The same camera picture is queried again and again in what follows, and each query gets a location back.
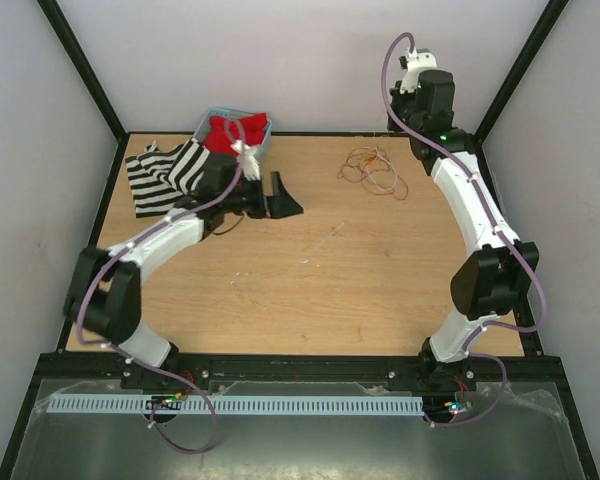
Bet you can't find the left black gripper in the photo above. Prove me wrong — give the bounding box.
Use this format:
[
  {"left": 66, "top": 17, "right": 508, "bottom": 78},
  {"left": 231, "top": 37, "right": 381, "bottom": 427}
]
[{"left": 223, "top": 172, "right": 303, "bottom": 220}]

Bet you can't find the white wire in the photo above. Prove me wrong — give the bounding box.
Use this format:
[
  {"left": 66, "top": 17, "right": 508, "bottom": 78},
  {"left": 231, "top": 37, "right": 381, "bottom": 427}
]
[{"left": 359, "top": 144, "right": 398, "bottom": 196}]

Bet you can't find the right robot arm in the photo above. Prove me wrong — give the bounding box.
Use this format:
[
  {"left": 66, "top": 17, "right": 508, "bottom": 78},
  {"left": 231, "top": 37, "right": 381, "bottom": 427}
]
[{"left": 389, "top": 69, "right": 539, "bottom": 389}]

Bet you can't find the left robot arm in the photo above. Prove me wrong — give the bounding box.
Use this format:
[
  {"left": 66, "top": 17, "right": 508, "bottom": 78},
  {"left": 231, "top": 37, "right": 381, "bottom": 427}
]
[{"left": 63, "top": 154, "right": 304, "bottom": 388}]

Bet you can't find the blue plastic basket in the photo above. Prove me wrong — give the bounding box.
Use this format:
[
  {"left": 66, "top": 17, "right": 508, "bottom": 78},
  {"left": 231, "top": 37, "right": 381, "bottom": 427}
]
[{"left": 193, "top": 107, "right": 272, "bottom": 160}]

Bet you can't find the red cloth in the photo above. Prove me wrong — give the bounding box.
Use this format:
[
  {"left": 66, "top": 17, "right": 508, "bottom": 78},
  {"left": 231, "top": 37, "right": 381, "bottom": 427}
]
[{"left": 204, "top": 113, "right": 268, "bottom": 157}]

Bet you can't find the black white striped cloth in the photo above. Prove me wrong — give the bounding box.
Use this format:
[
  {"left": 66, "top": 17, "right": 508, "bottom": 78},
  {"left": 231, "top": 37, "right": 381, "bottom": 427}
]
[{"left": 125, "top": 138, "right": 211, "bottom": 218}]

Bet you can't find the left circuit board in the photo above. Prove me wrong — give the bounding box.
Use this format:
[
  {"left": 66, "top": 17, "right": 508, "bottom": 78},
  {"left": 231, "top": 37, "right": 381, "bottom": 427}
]
[{"left": 145, "top": 395, "right": 183, "bottom": 410}]

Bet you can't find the circuit board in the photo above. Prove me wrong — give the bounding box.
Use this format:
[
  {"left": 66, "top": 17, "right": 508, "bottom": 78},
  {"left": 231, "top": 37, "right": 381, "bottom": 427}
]
[
  {"left": 145, "top": 395, "right": 183, "bottom": 410},
  {"left": 444, "top": 401, "right": 473, "bottom": 416}
]

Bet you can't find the right circuit board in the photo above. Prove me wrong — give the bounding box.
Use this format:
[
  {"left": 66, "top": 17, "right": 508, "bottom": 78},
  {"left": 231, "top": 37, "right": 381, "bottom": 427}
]
[{"left": 444, "top": 401, "right": 473, "bottom": 416}]

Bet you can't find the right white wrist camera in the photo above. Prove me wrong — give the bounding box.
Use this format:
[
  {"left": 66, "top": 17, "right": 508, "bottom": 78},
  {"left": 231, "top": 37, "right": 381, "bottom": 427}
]
[{"left": 399, "top": 49, "right": 437, "bottom": 95}]

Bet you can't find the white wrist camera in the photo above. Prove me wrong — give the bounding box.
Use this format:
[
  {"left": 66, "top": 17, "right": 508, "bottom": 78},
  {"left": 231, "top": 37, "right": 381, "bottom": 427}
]
[
  {"left": 231, "top": 140, "right": 261, "bottom": 181},
  {"left": 399, "top": 49, "right": 437, "bottom": 95}
]

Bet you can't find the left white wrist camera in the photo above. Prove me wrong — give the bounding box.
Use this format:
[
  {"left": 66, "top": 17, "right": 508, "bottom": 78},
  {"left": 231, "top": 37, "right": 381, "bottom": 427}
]
[{"left": 231, "top": 140, "right": 261, "bottom": 181}]

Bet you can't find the grey slotted cable duct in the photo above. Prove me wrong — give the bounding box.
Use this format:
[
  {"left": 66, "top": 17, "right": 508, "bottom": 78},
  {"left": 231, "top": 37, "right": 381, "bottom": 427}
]
[{"left": 46, "top": 394, "right": 422, "bottom": 417}]

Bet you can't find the black aluminium frame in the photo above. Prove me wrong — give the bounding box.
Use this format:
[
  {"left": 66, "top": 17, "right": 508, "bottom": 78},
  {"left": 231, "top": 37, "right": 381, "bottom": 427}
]
[{"left": 0, "top": 1, "right": 599, "bottom": 479}]

